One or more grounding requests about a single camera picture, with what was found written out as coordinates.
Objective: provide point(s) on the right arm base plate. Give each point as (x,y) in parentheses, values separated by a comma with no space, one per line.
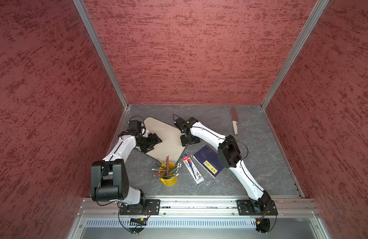
(246,208)

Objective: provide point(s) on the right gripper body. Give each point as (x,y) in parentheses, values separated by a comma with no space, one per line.
(187,138)

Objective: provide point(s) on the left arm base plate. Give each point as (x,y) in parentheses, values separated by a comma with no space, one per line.
(147,207)

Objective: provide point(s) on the corner aluminium post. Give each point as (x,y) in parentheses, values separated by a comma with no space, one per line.
(84,15)
(308,27)

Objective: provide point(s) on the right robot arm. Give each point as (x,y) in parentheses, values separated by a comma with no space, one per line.
(229,156)

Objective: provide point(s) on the left corner aluminium post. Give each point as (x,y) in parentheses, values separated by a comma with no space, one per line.
(84,15)

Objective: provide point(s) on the yellow pencil cup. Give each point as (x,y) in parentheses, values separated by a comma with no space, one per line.
(168,178)

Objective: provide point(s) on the yellow pencil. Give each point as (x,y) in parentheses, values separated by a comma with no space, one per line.
(161,163)

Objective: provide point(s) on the right corner aluminium post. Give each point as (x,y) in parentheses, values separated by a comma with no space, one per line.
(308,27)

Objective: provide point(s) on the red pencil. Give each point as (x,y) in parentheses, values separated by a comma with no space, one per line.
(167,165)

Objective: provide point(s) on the knife with beige handle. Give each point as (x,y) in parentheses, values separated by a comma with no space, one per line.
(235,120)

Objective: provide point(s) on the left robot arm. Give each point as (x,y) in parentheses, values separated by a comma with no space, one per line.
(109,178)

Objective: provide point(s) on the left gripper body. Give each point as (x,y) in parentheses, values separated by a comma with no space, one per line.
(143,144)

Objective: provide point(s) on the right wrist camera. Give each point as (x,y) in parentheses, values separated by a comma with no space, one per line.
(181,124)

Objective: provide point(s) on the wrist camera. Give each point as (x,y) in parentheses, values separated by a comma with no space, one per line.
(181,124)
(135,125)

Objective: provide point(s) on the dark blue notebook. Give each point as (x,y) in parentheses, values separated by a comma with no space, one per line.
(208,159)

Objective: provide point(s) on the beige cutting board green rim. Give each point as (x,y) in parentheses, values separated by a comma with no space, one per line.
(171,144)

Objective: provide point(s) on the aluminium front rail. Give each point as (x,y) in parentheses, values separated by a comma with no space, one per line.
(226,207)

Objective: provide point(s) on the white pen box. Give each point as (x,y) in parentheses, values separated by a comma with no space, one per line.
(192,169)

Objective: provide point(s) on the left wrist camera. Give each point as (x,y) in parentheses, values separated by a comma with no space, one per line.
(135,125)

